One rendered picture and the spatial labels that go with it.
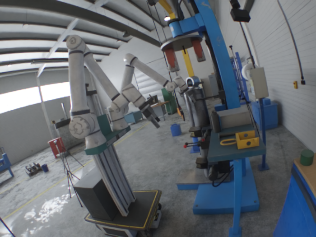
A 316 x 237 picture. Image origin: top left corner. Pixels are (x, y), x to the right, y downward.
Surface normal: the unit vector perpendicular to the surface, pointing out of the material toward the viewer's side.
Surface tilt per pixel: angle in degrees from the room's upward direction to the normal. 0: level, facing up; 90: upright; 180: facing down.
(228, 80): 90
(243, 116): 90
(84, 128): 97
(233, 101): 90
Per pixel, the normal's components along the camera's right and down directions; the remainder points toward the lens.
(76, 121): 0.20, 0.18
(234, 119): -0.39, 0.26
